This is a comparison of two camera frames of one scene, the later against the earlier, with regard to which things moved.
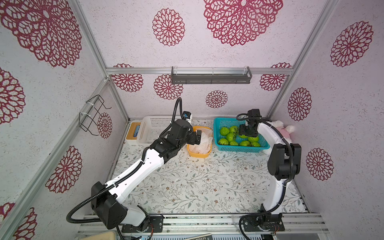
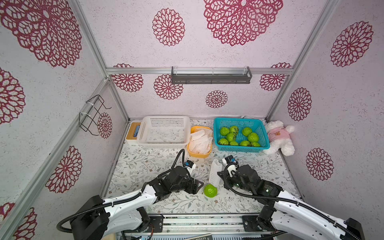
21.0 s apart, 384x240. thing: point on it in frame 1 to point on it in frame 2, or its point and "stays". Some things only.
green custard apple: x=224 y=131 stays
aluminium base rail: x=210 y=224 stays
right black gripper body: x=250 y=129 to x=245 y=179
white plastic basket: x=150 y=127 stays
